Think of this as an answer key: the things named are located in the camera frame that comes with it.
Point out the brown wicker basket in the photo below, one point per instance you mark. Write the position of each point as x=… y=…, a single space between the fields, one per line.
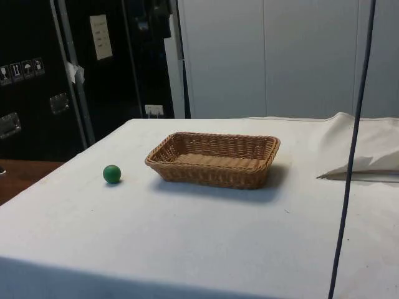
x=215 y=165

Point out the green ball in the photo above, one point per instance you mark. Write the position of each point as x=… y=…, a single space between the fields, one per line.
x=111 y=174

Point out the pale lockers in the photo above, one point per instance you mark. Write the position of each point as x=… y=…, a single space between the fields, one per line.
x=296 y=56

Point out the black cabinet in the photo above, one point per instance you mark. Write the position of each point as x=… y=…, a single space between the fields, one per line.
x=37 y=40

